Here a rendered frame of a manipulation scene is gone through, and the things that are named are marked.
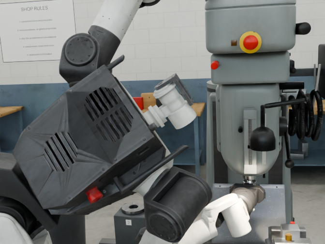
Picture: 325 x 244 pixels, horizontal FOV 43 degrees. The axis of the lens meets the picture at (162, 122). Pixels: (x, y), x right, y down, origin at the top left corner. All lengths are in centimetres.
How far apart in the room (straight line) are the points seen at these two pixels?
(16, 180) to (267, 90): 79
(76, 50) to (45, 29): 521
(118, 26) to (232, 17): 32
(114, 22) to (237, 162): 62
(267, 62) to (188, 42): 439
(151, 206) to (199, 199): 12
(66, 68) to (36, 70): 532
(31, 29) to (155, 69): 191
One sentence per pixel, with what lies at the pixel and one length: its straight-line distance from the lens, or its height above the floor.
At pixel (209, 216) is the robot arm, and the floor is 126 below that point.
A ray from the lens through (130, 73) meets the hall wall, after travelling 584.
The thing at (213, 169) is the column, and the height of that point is 119.
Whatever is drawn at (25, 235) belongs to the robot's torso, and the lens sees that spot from 105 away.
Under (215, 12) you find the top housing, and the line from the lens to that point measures 121.
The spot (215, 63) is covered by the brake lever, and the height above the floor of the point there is 171.
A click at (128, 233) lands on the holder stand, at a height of 108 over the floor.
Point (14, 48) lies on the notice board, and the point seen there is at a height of 173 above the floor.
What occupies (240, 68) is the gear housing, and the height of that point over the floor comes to 168.
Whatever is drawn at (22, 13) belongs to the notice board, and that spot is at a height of 221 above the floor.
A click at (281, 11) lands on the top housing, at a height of 184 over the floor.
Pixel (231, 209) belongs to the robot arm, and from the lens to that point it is 127.
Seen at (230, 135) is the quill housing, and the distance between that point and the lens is 137.
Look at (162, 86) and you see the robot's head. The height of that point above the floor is 167.
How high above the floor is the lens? 179
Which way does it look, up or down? 12 degrees down
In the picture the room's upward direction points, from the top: 3 degrees counter-clockwise
